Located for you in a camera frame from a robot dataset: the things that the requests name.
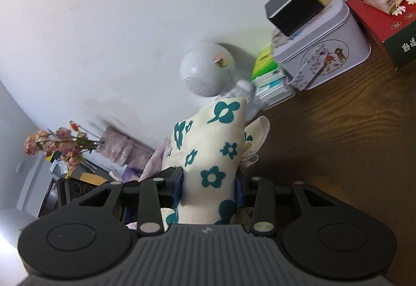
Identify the red green carton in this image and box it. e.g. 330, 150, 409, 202
347, 0, 416, 70

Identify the pink patterned storage box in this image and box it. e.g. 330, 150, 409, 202
96, 126, 154, 170

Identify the pink floral clothes pile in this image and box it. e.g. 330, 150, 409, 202
122, 138, 171, 182

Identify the lavender tin box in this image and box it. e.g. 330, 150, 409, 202
271, 0, 372, 91

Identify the dried flower bouquet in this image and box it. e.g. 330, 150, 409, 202
23, 120, 99, 170

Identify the cream teal flower garment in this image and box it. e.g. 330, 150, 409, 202
161, 98, 270, 226

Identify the green white packet stack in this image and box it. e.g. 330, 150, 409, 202
251, 46, 295, 111

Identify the white round speaker robot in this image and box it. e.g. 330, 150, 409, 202
179, 41, 266, 124

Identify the black small box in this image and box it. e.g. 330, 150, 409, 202
265, 0, 325, 36

